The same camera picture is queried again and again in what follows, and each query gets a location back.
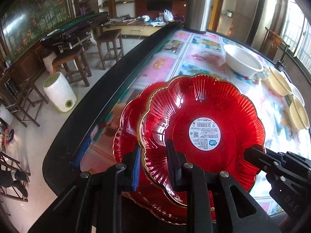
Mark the white plastic stool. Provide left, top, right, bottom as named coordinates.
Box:
left=42, top=51, right=59, bottom=75

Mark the black table clamp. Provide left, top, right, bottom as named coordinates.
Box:
left=276, top=51, right=287, bottom=72

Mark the white disposable plate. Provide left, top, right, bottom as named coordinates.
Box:
left=290, top=84, right=305, bottom=107

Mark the white plastic bucket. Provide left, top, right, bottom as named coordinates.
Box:
left=43, top=72, right=77, bottom=114

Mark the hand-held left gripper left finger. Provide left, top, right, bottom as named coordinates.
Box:
left=28, top=148, right=141, bottom=233

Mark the red scalloped glass plate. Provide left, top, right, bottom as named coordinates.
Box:
left=113, top=82, right=217, bottom=225
left=139, top=73, right=266, bottom=210

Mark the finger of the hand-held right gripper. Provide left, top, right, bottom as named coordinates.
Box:
left=244, top=145, right=311, bottom=182

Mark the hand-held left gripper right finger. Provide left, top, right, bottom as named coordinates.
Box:
left=165, top=139, right=282, bottom=233

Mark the window with metal grille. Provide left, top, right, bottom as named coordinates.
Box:
left=279, top=0, right=311, bottom=63

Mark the dark wooden chair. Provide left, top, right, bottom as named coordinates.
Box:
left=0, top=70, right=49, bottom=128

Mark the white disposable bowl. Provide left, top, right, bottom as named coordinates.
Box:
left=223, top=44, right=264, bottom=77

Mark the green mahjong table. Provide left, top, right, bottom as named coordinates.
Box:
left=40, top=12, right=109, bottom=51

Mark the flower wall painting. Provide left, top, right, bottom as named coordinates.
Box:
left=1, top=0, right=73, bottom=61

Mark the printed fruit tablecloth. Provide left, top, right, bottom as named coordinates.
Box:
left=80, top=28, right=311, bottom=216

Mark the yellow wooden pillar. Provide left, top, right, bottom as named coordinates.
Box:
left=209, top=0, right=227, bottom=32

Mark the wooden armchair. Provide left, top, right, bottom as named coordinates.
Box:
left=264, top=27, right=291, bottom=61

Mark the wooden stool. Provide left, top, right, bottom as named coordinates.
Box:
left=52, top=45, right=92, bottom=88
left=95, top=29, right=125, bottom=70

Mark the cream disposable bowl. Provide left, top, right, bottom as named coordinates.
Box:
left=268, top=66, right=293, bottom=97
left=289, top=96, right=309, bottom=130

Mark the stainless steel refrigerator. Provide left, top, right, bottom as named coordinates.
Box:
left=246, top=0, right=277, bottom=51

